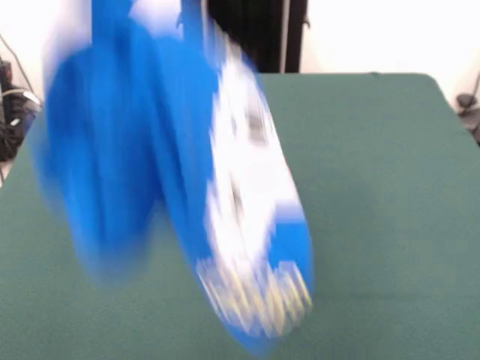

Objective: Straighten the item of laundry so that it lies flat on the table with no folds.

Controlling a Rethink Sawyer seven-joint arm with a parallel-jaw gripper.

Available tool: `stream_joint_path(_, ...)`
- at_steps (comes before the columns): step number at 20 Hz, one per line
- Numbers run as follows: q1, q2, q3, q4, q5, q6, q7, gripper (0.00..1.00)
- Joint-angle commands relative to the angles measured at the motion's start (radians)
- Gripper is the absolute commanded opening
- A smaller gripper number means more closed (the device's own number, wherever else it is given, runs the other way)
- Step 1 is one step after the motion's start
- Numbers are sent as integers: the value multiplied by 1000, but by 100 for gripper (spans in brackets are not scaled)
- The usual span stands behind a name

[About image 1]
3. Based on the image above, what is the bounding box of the blue printed shirt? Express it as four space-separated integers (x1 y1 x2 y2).
28 0 317 360

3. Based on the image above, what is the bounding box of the dark green table cloth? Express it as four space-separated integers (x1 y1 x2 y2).
0 72 480 360

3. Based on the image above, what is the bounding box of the grey stand foot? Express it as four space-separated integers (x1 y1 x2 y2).
455 70 480 148

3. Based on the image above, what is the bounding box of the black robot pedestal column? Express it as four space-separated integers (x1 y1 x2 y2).
179 0 312 74

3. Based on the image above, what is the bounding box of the black cable bundle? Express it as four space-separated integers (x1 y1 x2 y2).
0 33 43 163

